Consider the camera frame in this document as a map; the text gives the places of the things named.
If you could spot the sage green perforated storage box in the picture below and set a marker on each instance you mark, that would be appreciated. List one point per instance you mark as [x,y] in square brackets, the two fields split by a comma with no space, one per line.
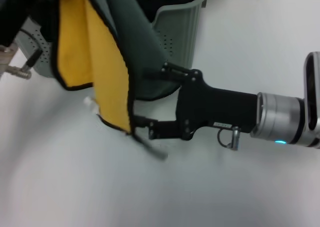
[185,32]

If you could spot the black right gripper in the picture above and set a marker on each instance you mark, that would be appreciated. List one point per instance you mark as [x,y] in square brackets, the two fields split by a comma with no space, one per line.
[212,107]

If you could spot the yellow and green towel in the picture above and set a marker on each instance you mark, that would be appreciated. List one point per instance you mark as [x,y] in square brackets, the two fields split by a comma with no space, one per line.
[110,62]

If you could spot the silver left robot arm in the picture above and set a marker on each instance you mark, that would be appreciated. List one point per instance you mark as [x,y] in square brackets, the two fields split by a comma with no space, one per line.
[6,58]

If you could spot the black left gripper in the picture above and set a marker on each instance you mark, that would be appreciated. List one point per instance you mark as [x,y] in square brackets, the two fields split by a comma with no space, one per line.
[12,9]

